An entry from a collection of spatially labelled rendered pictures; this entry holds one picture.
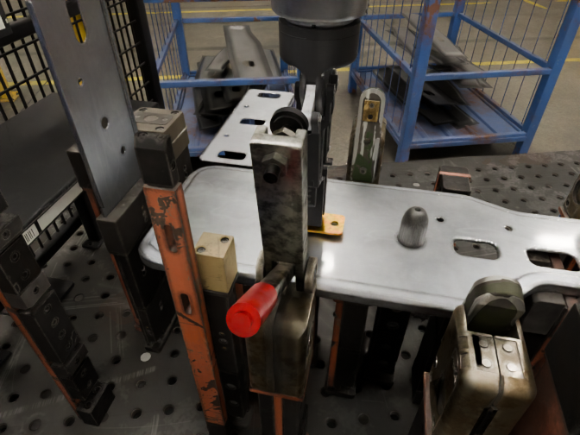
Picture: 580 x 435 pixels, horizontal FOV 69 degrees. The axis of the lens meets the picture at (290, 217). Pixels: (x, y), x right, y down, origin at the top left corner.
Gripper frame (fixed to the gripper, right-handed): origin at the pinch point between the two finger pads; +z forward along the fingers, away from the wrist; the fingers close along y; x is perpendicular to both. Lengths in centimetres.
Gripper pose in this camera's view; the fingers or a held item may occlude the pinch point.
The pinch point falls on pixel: (312, 195)
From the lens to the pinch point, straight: 51.4
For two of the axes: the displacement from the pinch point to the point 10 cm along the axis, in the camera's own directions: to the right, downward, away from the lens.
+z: 0.0, 7.7, 6.3
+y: 2.1, -6.2, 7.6
